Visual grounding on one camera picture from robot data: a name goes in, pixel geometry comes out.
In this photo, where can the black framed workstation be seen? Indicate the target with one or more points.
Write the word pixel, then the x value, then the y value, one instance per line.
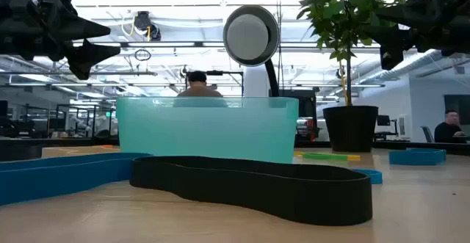
pixel 95 107

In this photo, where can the black desk lamp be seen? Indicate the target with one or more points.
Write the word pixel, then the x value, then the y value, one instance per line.
pixel 249 37

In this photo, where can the green leafy plant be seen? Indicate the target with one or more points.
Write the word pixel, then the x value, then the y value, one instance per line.
pixel 341 8

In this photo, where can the black cabinet machine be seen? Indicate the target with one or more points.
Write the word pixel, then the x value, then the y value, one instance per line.
pixel 306 103

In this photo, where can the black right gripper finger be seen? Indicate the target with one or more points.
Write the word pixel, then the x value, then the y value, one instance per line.
pixel 396 39
pixel 402 13

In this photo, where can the black computer monitor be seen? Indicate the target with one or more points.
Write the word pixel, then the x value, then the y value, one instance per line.
pixel 383 120

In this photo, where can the office chair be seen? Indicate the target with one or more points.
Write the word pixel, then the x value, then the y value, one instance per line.
pixel 427 134

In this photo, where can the black ceiling mounted device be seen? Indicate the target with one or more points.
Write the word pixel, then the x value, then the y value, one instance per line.
pixel 145 21

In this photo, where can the dark wall screen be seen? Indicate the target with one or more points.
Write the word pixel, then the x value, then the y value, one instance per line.
pixel 457 109

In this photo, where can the teal translucent plastic bin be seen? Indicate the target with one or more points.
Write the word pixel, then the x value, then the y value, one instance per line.
pixel 205 133

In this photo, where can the person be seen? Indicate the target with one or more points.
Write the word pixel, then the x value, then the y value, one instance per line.
pixel 446 131
pixel 198 89

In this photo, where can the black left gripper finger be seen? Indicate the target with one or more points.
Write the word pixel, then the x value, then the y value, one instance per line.
pixel 81 28
pixel 86 57

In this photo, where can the black plant pot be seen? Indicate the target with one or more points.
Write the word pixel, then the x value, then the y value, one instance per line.
pixel 350 129

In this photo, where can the large wide black rubber band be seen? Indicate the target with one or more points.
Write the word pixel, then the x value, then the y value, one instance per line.
pixel 257 195

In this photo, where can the large wide blue rubber band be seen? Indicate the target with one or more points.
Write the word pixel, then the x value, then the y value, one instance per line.
pixel 55 178

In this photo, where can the narrow blue rubber band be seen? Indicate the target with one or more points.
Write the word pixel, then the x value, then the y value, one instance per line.
pixel 374 177

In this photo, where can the reddish orange rubber band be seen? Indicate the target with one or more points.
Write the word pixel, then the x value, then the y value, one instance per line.
pixel 108 147

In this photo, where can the green rubber band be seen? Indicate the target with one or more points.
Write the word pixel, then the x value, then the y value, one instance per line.
pixel 323 156

